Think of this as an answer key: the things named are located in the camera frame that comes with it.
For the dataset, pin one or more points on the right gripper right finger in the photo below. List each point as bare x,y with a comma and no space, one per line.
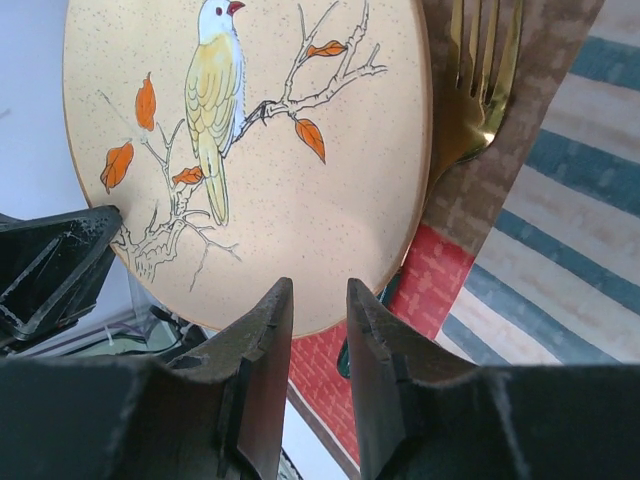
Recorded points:
421,412

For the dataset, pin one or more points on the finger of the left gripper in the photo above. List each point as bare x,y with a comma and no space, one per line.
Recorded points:
52,270

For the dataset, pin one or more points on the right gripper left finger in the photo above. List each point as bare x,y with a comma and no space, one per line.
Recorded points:
214,412

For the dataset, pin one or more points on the patchwork striped placemat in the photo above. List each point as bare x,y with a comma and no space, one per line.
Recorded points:
557,279

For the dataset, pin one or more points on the round wooden plate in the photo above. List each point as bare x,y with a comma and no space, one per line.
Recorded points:
245,141

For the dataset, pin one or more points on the dark handled fork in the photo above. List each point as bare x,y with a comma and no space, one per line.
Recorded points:
474,101

